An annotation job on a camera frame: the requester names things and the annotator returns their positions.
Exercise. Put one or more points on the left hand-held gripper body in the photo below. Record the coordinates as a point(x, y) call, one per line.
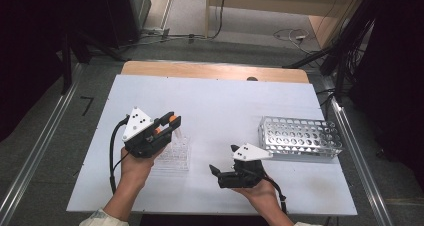
point(140, 129)

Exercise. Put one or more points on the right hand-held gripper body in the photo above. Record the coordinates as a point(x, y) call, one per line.
point(248, 172)

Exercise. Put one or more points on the orange-capped plastic tube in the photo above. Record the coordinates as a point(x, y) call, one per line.
point(157, 131)
point(173, 118)

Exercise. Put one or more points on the clear acrylic tube rack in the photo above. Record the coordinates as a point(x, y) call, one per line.
point(176, 152)

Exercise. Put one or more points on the perforated metal tube rack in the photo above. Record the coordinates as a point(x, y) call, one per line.
point(300, 136)

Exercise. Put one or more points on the person's right hand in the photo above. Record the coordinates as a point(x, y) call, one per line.
point(261, 194)

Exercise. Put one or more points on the person's left hand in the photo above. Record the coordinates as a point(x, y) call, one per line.
point(136, 171)

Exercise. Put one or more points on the black cabinet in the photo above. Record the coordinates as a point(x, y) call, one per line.
point(123, 12)

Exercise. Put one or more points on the metal floor rail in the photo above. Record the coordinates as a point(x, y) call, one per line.
point(360, 152)
point(40, 139)

